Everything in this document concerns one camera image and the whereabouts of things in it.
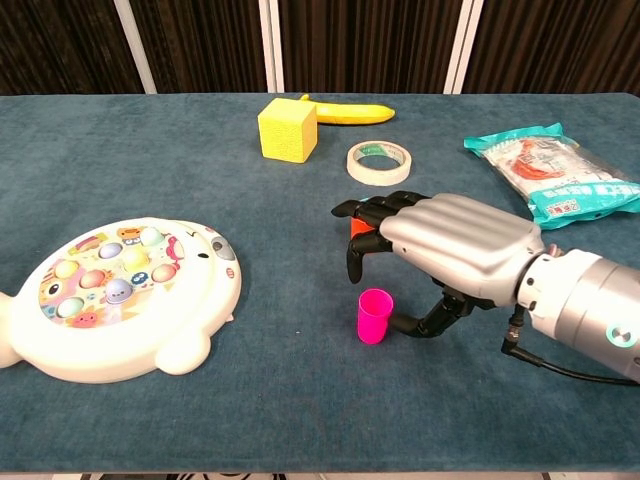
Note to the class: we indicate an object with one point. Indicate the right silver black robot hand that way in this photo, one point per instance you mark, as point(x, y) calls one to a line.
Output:
point(460, 240)

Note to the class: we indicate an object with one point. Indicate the pink plastic cup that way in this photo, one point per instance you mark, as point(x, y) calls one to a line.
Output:
point(374, 325)

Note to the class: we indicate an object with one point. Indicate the beige masking tape roll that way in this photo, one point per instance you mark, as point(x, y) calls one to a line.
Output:
point(380, 177)

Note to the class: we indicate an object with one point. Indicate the orange plastic cup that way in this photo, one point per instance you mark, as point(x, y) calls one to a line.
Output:
point(357, 228)

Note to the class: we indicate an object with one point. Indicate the teal clear snack bag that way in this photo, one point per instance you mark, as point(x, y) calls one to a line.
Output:
point(560, 170)

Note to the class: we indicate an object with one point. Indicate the yellow banana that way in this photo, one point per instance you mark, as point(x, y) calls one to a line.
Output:
point(360, 114)

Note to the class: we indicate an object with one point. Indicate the yellow foam cube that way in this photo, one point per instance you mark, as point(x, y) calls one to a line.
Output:
point(287, 135)

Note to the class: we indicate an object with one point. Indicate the teal felt table cover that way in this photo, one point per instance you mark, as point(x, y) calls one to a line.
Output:
point(150, 150)

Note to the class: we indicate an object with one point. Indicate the white fish whack toy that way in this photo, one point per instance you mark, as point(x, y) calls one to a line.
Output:
point(125, 345)

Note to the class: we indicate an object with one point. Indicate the white partition post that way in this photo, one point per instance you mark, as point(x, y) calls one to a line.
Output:
point(135, 50)
point(462, 50)
point(270, 50)

